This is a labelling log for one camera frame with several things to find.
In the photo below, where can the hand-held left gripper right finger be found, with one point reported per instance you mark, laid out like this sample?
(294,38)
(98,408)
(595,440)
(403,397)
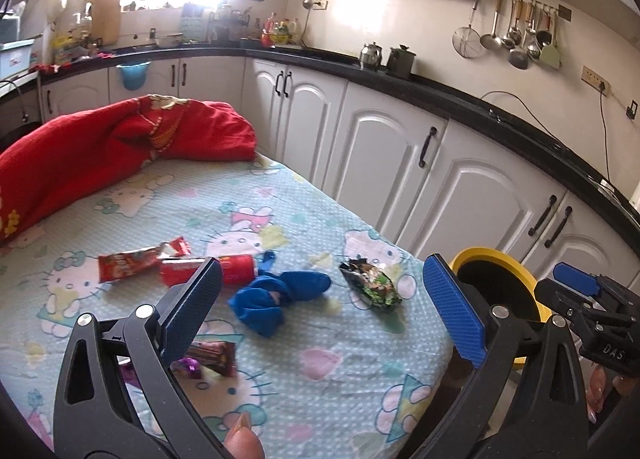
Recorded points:
(455,309)

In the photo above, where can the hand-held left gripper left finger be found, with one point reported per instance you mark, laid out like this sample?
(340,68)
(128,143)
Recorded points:
(192,299)

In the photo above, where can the yellow rim trash bin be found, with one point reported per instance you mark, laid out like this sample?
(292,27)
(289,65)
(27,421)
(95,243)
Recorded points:
(480,256)

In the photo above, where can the row of hanging kitchen utensils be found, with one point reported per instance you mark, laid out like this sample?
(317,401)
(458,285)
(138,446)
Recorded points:
(520,51)

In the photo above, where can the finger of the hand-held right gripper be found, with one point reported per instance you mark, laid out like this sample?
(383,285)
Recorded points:
(560,296)
(575,279)

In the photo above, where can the brown chocolate wrapper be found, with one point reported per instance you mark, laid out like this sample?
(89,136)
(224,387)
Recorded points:
(215,354)

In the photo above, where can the blue plastic crate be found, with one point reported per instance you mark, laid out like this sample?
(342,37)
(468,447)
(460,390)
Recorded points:
(15,61)

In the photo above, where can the wooden cutting board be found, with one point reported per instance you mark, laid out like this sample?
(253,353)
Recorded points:
(105,14)

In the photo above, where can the dark lidded pot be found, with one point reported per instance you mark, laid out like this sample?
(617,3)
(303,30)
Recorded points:
(401,63)

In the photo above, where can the cartoon cat printed bedsheet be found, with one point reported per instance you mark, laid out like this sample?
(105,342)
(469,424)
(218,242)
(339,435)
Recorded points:
(310,319)

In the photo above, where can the green snack wrapper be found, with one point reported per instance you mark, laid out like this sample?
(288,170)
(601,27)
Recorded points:
(372,286)

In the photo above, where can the black countertop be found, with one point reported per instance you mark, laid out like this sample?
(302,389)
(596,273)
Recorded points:
(450,94)

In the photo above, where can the beige wall socket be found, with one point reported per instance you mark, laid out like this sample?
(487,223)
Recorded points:
(592,79)

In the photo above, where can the black wall hook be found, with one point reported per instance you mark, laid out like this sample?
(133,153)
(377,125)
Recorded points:
(633,109)

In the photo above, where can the red floral quilt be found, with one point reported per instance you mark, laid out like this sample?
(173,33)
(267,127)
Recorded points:
(75,149)

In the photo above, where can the group of condiment bottles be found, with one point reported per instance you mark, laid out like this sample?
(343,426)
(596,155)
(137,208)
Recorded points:
(280,31)

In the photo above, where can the purple candy wrapper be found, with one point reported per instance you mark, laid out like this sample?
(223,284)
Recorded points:
(187,368)

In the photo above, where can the steel teapot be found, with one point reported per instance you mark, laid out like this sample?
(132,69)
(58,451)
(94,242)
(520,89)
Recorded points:
(371,58)

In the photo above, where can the long red snack wrapper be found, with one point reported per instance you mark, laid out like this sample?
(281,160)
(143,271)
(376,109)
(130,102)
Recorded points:
(130,261)

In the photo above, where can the row of white cabinet doors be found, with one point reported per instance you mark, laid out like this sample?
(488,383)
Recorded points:
(380,139)

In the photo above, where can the black bucket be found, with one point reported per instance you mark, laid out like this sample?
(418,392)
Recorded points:
(17,135)

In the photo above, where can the blue hanging bin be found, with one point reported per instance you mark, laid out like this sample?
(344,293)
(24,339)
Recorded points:
(132,76)

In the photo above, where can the red cloth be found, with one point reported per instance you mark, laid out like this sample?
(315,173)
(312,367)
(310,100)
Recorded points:
(55,68)

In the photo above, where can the person's left hand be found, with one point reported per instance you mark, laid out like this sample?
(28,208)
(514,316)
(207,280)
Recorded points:
(245,441)

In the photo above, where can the person's right hand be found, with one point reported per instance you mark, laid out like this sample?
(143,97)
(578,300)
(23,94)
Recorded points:
(600,389)

